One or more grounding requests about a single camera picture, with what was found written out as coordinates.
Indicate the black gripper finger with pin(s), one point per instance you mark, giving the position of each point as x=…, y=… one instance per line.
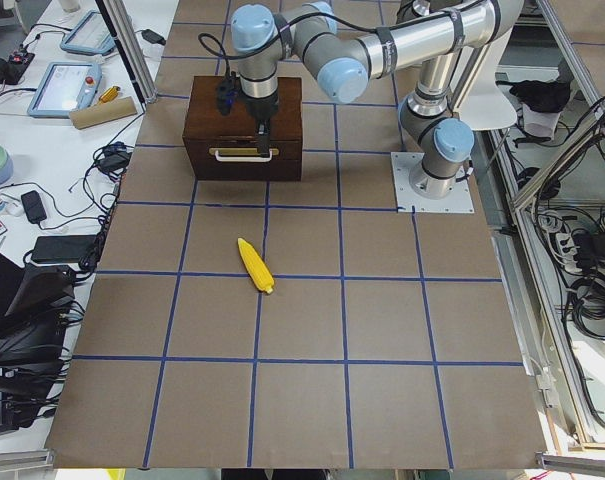
x=263, y=142
x=263, y=127

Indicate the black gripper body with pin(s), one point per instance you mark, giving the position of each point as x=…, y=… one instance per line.
x=259, y=108

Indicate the yellow plastic corn cob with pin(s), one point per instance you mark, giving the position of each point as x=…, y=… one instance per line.
x=255, y=267

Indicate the dark brown wooden drawer box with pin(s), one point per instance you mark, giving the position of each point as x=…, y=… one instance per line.
x=206, y=130

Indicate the black power adapter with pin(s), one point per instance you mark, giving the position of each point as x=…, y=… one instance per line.
x=153, y=37

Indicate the cardboard tube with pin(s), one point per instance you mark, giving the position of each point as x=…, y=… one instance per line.
x=103, y=113

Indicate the blue teach pendant far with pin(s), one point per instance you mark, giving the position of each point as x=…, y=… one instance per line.
x=89, y=37

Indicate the blue teach pendant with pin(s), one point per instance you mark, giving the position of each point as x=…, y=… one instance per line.
x=89, y=37
x=65, y=87

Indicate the blue teach pendant near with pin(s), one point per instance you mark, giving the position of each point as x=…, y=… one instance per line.
x=65, y=87

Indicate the white chair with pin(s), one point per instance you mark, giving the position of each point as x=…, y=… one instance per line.
x=475, y=97

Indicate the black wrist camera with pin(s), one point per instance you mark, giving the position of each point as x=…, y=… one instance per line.
x=226, y=93

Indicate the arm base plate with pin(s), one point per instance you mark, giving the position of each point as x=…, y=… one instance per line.
x=416, y=192

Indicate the aluminium frame post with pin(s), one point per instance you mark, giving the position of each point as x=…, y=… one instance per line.
x=120, y=28

